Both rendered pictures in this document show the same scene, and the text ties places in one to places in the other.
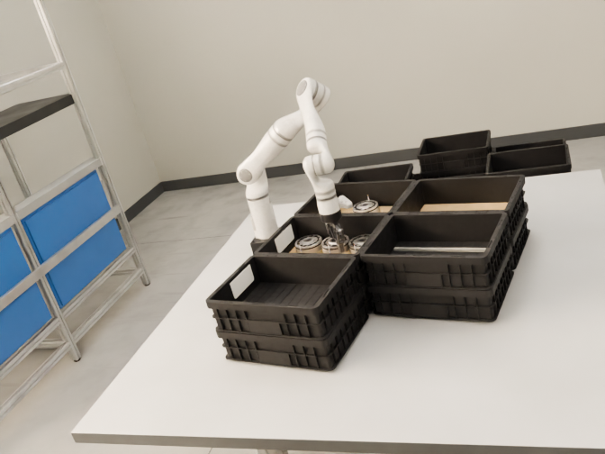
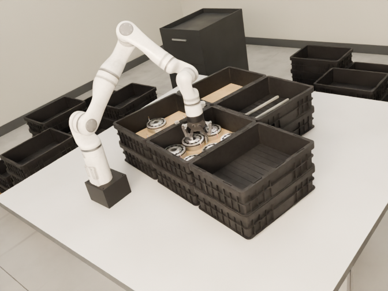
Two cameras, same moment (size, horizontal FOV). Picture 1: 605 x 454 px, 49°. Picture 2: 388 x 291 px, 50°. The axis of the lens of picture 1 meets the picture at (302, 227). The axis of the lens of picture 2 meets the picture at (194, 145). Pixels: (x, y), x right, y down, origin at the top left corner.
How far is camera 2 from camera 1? 2.05 m
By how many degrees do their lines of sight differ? 59
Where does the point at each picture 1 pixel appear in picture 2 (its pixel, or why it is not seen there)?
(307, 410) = (349, 206)
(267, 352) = (280, 205)
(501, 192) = (221, 81)
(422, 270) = (286, 112)
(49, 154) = not seen: outside the picture
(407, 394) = (360, 165)
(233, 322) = (258, 198)
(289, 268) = (218, 157)
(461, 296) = (304, 118)
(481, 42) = not seen: outside the picture
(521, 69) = (8, 71)
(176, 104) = not seen: outside the picture
